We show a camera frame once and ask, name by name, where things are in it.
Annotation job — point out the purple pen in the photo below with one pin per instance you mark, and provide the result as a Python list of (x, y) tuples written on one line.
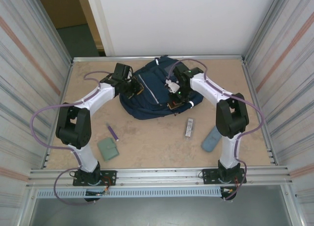
[(112, 133)]

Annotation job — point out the sage green wallet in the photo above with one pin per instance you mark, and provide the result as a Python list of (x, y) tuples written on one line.
[(108, 150)]

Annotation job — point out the aluminium table edge rail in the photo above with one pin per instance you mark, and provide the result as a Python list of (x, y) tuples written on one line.
[(46, 162), (272, 157)]

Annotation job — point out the wide aluminium base rail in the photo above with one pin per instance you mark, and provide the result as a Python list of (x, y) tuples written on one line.
[(159, 177)]

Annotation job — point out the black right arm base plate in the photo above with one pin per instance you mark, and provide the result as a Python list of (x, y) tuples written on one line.
[(208, 174)]

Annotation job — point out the blue-grey glasses case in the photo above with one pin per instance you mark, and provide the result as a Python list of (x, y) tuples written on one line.
[(208, 142)]

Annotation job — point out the small clear labelled box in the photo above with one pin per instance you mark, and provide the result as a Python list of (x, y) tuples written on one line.
[(189, 128)]

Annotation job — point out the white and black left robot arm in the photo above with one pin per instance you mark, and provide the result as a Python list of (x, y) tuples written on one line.
[(73, 125)]

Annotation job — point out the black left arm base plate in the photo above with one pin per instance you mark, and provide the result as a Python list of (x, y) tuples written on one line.
[(110, 174)]

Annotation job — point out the navy blue backpack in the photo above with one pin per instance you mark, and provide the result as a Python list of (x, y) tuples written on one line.
[(147, 106)]

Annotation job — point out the tan wooden door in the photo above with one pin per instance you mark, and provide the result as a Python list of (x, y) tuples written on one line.
[(90, 15)]

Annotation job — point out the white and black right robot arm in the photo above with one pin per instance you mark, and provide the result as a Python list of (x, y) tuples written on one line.
[(233, 118)]

